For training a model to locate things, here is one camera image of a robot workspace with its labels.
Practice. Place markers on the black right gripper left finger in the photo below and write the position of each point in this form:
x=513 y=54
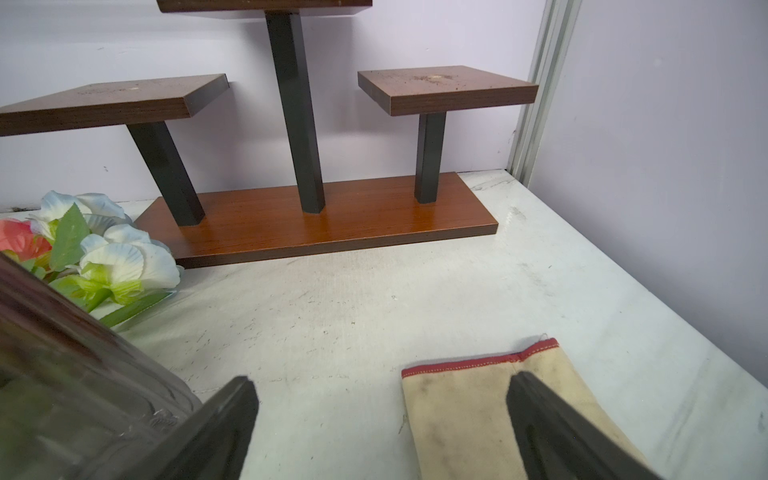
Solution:
x=213 y=443

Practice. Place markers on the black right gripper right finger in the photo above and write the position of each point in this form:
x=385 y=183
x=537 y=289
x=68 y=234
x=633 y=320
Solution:
x=557 y=442

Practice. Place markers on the pink rose flower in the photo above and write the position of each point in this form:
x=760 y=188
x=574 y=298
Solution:
x=18 y=238

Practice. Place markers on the beige glove with red trim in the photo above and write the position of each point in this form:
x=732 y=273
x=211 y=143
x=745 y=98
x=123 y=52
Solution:
x=459 y=419

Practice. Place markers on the tall purple ribbed glass vase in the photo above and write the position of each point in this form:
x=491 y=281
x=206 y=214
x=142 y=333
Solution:
x=78 y=401

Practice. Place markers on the white rose lower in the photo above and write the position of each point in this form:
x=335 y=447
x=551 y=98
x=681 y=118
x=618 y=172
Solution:
x=125 y=263

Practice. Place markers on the brown wooden tiered stand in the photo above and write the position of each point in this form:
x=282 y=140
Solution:
x=312 y=217

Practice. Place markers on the aluminium frame post right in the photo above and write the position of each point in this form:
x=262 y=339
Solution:
x=554 y=37

